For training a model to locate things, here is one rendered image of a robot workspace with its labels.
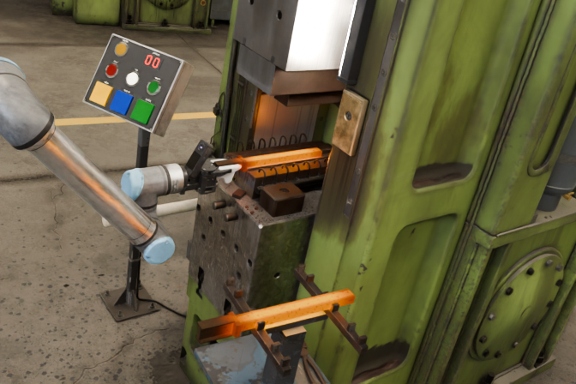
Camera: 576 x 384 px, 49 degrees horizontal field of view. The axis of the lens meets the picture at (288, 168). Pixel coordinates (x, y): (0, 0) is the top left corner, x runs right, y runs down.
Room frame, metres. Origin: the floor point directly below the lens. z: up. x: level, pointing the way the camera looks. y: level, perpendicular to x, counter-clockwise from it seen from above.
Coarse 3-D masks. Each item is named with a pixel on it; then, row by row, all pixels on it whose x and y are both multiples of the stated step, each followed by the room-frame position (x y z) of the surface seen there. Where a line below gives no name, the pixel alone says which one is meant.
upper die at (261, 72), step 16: (240, 48) 1.90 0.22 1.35; (240, 64) 1.89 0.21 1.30; (256, 64) 1.82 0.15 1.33; (272, 64) 1.76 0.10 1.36; (256, 80) 1.81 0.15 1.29; (272, 80) 1.75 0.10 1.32; (288, 80) 1.78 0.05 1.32; (304, 80) 1.82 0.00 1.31; (320, 80) 1.86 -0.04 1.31; (336, 80) 1.91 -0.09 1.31
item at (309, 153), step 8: (288, 152) 1.93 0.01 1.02; (296, 152) 1.94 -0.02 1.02; (304, 152) 1.96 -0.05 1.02; (312, 152) 1.97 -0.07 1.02; (320, 152) 1.99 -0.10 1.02; (224, 160) 1.77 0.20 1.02; (232, 160) 1.78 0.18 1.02; (240, 160) 1.79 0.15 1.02; (248, 160) 1.81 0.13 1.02; (256, 160) 1.82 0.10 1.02; (264, 160) 1.84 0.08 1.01; (272, 160) 1.86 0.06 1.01; (280, 160) 1.88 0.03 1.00; (288, 160) 1.90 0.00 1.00; (240, 168) 1.78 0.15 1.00
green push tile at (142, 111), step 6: (138, 102) 2.06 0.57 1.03; (144, 102) 2.05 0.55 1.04; (138, 108) 2.05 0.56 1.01; (144, 108) 2.04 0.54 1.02; (150, 108) 2.03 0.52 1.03; (132, 114) 2.04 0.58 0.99; (138, 114) 2.03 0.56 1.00; (144, 114) 2.03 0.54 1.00; (150, 114) 2.02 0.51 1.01; (138, 120) 2.02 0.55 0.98; (144, 120) 2.01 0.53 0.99
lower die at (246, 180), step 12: (300, 144) 2.10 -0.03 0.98; (312, 144) 2.12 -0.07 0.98; (324, 144) 2.12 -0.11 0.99; (228, 156) 1.88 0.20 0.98; (252, 156) 1.90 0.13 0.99; (324, 156) 1.99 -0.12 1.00; (252, 168) 1.80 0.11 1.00; (264, 168) 1.83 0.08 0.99; (276, 168) 1.84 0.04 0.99; (300, 168) 1.88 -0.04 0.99; (312, 168) 1.90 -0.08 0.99; (324, 168) 1.93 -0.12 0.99; (240, 180) 1.81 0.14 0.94; (252, 180) 1.76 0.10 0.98; (276, 180) 1.80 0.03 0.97; (288, 180) 1.83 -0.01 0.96; (252, 192) 1.75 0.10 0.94
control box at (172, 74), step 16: (112, 48) 2.22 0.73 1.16; (128, 48) 2.20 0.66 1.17; (144, 48) 2.18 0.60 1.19; (128, 64) 2.17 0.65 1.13; (144, 64) 2.14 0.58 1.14; (160, 64) 2.13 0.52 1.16; (176, 64) 2.11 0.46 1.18; (96, 80) 2.17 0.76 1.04; (112, 80) 2.15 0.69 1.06; (144, 80) 2.11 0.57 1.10; (160, 80) 2.10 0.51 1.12; (176, 80) 2.08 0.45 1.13; (112, 96) 2.11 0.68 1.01; (144, 96) 2.08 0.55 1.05; (160, 96) 2.06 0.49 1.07; (176, 96) 2.09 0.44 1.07; (112, 112) 2.07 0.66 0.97; (128, 112) 2.06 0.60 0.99; (160, 112) 2.03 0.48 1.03; (144, 128) 2.01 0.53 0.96; (160, 128) 2.03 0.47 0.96
